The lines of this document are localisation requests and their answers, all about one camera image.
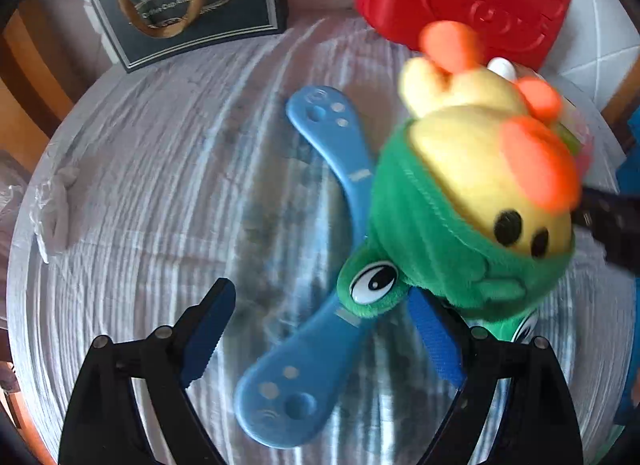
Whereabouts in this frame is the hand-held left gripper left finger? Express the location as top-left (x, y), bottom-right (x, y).
top-left (59, 277), bottom-right (237, 465)

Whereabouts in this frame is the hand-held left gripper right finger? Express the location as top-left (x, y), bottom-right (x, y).
top-left (407, 290), bottom-right (586, 465)

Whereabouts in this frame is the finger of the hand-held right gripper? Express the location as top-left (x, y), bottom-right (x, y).
top-left (572, 185), bottom-right (640, 276)

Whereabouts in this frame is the blue plastic boomerang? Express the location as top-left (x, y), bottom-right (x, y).
top-left (234, 86), bottom-right (401, 450)

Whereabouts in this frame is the yellow duck plush frog hood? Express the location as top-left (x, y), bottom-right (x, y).
top-left (336, 20), bottom-right (583, 343)

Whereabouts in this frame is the white striped tablecloth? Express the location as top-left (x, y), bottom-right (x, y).
top-left (7, 12), bottom-right (636, 465)

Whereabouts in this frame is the crumpled white paper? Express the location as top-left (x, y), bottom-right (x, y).
top-left (32, 165), bottom-right (81, 263)

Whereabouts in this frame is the red plastic carry case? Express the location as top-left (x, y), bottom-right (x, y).
top-left (354, 0), bottom-right (573, 70)

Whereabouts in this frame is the dark gift bag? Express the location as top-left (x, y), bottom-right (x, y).
top-left (89, 0), bottom-right (288, 74)

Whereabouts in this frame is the wooden frame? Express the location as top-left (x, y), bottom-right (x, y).
top-left (0, 10), bottom-right (76, 140)

